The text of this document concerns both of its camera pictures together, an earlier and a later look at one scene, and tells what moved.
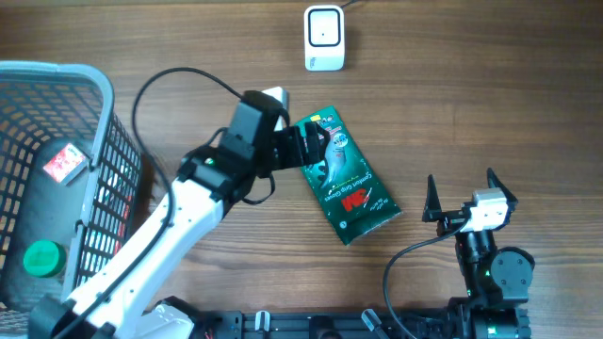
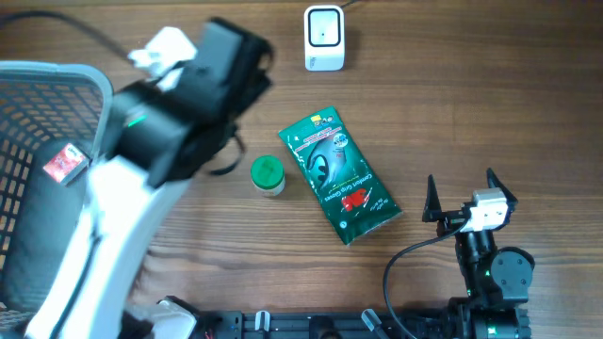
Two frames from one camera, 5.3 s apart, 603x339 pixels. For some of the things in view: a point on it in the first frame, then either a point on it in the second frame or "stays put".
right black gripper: [450, 219] stays put
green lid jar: [44, 258] → [268, 175]
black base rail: [489, 323] stays put
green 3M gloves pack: [356, 201] stays put
